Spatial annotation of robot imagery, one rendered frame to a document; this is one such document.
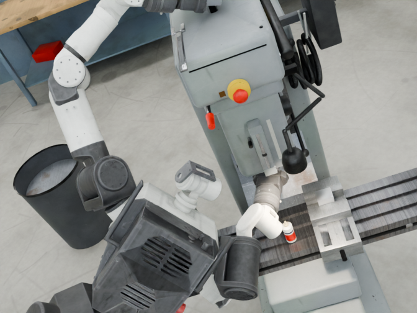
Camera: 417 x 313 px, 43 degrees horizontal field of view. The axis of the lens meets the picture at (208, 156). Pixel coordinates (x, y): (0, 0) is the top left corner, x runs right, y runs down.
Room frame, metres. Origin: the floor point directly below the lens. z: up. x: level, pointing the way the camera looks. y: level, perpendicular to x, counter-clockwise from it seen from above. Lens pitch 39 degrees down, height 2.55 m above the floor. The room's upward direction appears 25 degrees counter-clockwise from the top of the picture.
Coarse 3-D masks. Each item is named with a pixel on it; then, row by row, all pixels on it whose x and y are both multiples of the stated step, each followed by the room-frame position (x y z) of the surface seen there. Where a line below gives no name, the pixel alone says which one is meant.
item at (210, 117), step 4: (208, 108) 1.23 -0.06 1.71; (208, 112) 1.21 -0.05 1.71; (208, 116) 1.19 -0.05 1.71; (212, 116) 1.19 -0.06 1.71; (208, 120) 1.17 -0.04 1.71; (212, 120) 1.17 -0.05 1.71; (208, 124) 1.16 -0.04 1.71; (212, 124) 1.16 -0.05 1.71; (208, 128) 1.16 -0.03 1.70; (212, 128) 1.15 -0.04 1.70
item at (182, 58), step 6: (174, 30) 1.37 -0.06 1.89; (180, 30) 1.35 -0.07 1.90; (180, 36) 1.32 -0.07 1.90; (180, 42) 1.29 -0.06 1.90; (180, 48) 1.26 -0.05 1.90; (180, 54) 1.23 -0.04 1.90; (180, 60) 1.20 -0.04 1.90; (180, 66) 1.17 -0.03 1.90; (186, 66) 1.16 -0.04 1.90; (180, 72) 1.15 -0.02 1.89
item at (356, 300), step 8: (336, 304) 1.14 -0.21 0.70; (344, 304) 1.12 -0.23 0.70; (352, 304) 1.11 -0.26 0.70; (360, 304) 1.10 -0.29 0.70; (304, 312) 1.16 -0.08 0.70; (312, 312) 1.15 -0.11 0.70; (320, 312) 1.14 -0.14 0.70; (328, 312) 1.12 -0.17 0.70; (336, 312) 1.11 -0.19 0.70; (344, 312) 1.09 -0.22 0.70; (352, 312) 1.08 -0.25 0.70; (360, 312) 1.07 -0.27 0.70
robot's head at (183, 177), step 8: (184, 168) 1.06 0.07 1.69; (192, 168) 1.04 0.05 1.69; (200, 168) 1.06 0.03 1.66; (208, 168) 1.07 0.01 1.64; (176, 176) 1.06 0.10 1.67; (184, 176) 1.04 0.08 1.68; (192, 176) 1.04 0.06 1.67; (208, 176) 1.04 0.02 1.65; (176, 184) 1.06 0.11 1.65; (184, 184) 1.03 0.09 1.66
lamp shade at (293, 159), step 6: (294, 150) 1.15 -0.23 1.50; (300, 150) 1.15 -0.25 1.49; (282, 156) 1.16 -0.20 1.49; (288, 156) 1.14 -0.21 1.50; (294, 156) 1.14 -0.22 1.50; (300, 156) 1.13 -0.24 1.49; (282, 162) 1.16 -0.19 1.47; (288, 162) 1.14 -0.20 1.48; (294, 162) 1.13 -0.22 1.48; (300, 162) 1.13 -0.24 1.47; (306, 162) 1.14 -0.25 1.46; (288, 168) 1.13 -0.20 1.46; (294, 168) 1.12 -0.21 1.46; (300, 168) 1.12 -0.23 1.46; (294, 174) 1.13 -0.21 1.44
